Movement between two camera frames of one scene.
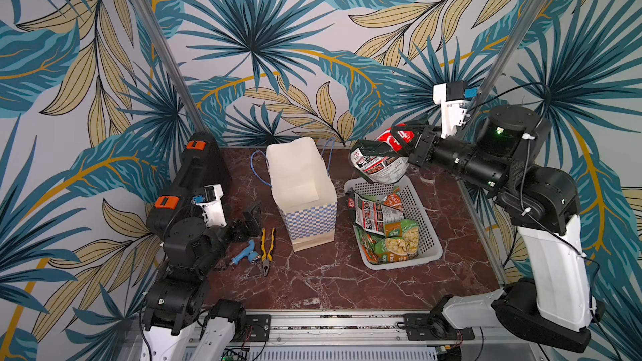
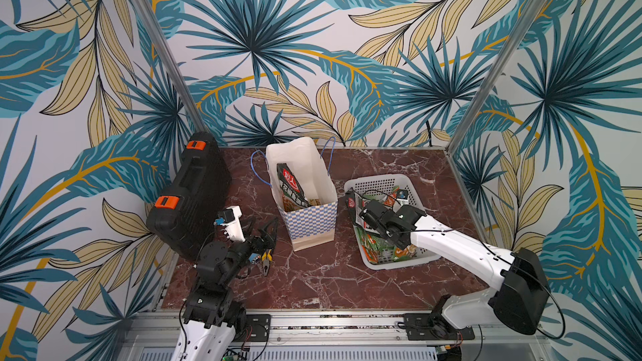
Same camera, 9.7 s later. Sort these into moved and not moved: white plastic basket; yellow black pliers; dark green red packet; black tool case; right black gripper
Moved: right black gripper; dark green red packet
Not moved: yellow black pliers; black tool case; white plastic basket
